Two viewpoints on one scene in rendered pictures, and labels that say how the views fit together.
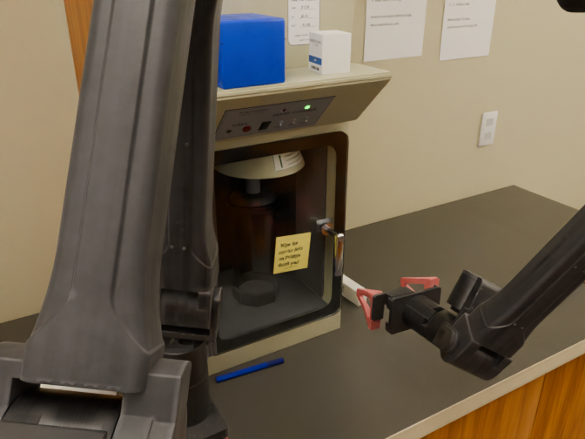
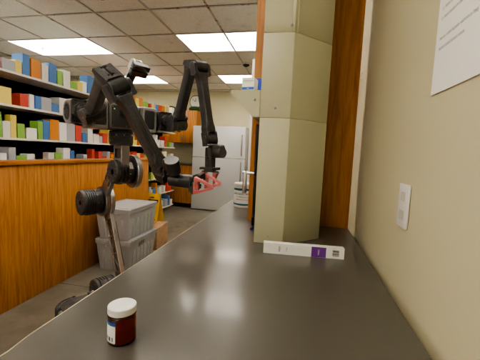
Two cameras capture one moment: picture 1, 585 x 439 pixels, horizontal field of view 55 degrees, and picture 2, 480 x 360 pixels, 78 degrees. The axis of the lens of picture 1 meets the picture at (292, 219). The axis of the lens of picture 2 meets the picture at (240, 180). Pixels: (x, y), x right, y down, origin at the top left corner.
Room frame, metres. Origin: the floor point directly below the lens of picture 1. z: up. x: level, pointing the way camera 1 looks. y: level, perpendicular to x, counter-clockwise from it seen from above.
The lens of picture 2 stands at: (1.71, -0.97, 1.28)
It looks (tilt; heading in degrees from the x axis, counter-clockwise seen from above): 5 degrees down; 132
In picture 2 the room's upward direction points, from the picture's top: 3 degrees clockwise
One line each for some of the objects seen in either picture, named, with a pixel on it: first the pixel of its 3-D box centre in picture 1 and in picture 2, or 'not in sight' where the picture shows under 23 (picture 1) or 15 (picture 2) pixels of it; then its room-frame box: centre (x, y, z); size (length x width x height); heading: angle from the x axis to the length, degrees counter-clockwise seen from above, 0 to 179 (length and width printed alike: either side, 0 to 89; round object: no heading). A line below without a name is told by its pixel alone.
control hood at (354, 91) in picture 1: (290, 106); (251, 110); (0.89, 0.00, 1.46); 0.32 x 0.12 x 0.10; 120
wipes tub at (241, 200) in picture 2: not in sight; (243, 194); (0.50, 0.43, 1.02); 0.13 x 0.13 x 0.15
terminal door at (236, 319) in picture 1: (277, 245); (260, 174); (0.93, 0.03, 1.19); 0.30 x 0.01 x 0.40; 120
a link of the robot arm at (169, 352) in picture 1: (182, 352); (211, 152); (0.51, 0.12, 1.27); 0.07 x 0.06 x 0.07; 179
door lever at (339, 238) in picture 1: (332, 249); (248, 181); (0.96, -0.08, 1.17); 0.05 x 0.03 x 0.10; 30
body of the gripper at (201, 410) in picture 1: (184, 397); (210, 163); (0.51, 0.12, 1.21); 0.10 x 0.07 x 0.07; 30
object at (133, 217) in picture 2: not in sight; (128, 218); (-1.34, 0.62, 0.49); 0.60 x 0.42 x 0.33; 120
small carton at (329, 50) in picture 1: (329, 51); (249, 86); (0.93, -0.06, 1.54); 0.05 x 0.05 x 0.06; 23
